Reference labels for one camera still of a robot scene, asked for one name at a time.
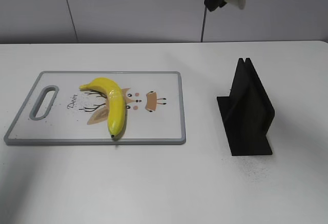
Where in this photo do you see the yellow plastic banana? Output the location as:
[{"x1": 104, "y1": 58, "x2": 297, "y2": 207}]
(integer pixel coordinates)
[{"x1": 79, "y1": 77, "x2": 126, "y2": 138}]

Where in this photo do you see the black knife stand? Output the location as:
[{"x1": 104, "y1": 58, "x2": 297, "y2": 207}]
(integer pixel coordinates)
[{"x1": 217, "y1": 58, "x2": 275, "y2": 156}]

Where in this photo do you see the white grey-rimmed cutting board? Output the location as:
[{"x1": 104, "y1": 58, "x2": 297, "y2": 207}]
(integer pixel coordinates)
[{"x1": 4, "y1": 71, "x2": 186, "y2": 146}]

